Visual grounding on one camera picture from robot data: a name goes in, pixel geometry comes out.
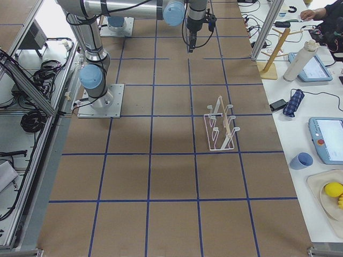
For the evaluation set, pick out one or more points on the white wire cup rack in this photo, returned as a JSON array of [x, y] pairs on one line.
[[219, 125]]

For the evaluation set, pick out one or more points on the blue teach pendant near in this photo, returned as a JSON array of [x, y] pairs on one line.
[[326, 133]]

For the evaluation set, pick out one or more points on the blue teach pendant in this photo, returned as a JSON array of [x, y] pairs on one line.
[[326, 133], [314, 71]]

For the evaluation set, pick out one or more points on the black phone on desk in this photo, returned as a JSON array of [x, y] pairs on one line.
[[277, 105]]

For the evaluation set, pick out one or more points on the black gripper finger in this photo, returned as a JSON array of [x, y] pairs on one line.
[[194, 39], [190, 41]]

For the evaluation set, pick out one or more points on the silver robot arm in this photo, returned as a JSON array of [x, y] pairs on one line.
[[116, 23], [82, 17]]

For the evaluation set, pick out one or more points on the blue grey cup on desk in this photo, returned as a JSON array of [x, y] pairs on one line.
[[301, 161]]

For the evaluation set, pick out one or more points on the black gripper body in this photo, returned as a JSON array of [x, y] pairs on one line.
[[193, 24]]

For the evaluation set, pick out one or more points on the wooden mug tree stand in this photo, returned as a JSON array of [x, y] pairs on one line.
[[267, 70]]

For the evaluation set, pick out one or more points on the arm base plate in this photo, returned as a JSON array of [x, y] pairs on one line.
[[108, 106], [127, 32]]

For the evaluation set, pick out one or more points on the blue teach pendant far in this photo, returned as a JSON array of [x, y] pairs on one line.
[[314, 71]]

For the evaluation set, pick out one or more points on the beige tray with plate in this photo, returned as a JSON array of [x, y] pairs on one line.
[[328, 204]]

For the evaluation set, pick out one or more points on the yellow toy lemon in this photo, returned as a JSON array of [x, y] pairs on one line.
[[333, 189]]

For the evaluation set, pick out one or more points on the folded plaid umbrella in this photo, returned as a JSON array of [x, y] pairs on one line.
[[293, 104]]

